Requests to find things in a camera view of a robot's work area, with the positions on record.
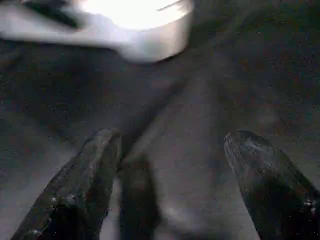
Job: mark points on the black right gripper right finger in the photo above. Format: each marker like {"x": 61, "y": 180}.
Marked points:
{"x": 275, "y": 190}

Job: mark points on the white plastic table top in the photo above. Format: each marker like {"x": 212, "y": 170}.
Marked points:
{"x": 150, "y": 42}

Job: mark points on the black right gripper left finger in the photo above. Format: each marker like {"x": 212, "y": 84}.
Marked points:
{"x": 75, "y": 195}

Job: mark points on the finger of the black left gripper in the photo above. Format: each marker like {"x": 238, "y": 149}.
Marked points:
{"x": 52, "y": 12}

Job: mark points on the black plastic mat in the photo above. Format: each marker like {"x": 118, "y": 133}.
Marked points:
{"x": 240, "y": 75}

